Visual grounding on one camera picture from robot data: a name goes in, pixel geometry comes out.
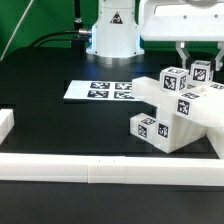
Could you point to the white U-shaped fence frame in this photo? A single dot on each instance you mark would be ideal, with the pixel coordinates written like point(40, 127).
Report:
point(111, 169)

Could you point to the black pole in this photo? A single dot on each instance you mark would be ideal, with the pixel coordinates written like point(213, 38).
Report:
point(77, 15)

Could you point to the white tagged cube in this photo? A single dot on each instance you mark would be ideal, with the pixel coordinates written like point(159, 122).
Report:
point(201, 72)
point(173, 79)

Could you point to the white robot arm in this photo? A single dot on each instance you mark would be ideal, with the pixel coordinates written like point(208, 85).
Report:
point(123, 24)

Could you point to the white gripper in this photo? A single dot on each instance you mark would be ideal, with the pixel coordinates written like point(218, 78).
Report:
point(183, 20)

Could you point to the white chair seat block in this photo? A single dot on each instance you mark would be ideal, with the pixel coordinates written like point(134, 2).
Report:
point(174, 132)

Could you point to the white marker base sheet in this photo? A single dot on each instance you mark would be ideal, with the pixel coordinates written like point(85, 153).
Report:
point(99, 90)

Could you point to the white chair back frame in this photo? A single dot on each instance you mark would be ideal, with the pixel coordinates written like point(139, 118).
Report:
point(202, 104)

